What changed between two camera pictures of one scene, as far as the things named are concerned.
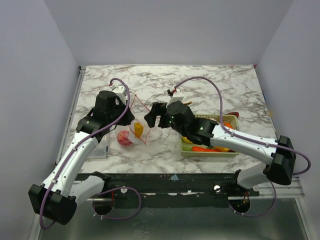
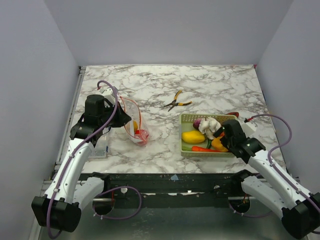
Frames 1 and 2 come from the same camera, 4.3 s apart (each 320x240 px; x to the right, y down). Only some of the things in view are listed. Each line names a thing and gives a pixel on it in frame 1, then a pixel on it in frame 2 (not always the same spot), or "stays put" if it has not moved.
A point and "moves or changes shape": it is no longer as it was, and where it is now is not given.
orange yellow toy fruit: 138,129 moves or changes shape
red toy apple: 123,138 to 141,137
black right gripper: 161,116 to 225,128
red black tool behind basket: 235,113 stays put
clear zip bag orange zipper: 139,128 moves or changes shape
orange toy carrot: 199,148 stays put
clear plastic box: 100,150 stays put
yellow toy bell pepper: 222,149 stays put
